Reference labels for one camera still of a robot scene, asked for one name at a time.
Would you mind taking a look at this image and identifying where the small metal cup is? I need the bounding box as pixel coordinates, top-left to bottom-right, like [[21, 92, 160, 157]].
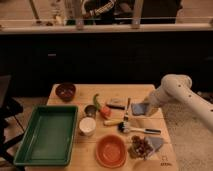
[[84, 105, 97, 118]]

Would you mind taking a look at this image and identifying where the green plastic tray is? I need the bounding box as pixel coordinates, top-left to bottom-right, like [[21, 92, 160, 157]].
[[14, 106, 78, 166]]

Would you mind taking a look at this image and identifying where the metal fork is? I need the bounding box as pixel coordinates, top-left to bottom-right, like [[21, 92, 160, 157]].
[[123, 98, 131, 121]]

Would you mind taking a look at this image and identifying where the white cup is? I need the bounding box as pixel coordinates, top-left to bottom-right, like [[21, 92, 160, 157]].
[[79, 117, 96, 136]]

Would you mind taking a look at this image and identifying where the yellow handled tool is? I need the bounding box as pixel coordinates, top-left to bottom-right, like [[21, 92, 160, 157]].
[[103, 120, 122, 126]]

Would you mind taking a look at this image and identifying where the orange bowl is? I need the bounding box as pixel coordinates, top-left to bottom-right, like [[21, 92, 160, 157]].
[[95, 135, 127, 169]]

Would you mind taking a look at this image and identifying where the person in background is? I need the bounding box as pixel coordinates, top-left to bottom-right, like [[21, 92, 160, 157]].
[[66, 0, 184, 26]]

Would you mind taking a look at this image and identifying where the dark purple bowl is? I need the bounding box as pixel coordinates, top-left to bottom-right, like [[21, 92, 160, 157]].
[[55, 83, 76, 102]]

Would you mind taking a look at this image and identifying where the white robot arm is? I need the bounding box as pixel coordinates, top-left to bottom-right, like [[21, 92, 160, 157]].
[[144, 74, 213, 133]]

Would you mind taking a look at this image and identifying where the grey black eraser block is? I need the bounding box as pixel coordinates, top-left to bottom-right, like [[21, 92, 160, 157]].
[[106, 98, 125, 110]]

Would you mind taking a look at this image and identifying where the blue grey sponge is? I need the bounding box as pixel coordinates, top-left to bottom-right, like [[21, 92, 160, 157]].
[[131, 103, 148, 116]]

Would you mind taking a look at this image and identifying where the green chili pepper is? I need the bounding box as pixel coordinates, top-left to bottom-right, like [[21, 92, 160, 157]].
[[93, 94, 101, 110]]

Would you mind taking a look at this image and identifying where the black dish brush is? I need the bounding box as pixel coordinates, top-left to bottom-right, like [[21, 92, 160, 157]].
[[118, 122, 161, 134]]

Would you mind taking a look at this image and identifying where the orange carrot toy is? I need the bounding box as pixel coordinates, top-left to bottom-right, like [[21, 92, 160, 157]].
[[99, 106, 111, 119]]

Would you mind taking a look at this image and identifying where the grey cloth piece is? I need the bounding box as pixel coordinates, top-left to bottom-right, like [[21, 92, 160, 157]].
[[145, 136, 164, 157]]

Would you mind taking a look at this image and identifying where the black chair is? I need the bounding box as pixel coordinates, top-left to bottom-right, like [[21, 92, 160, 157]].
[[0, 75, 23, 164]]

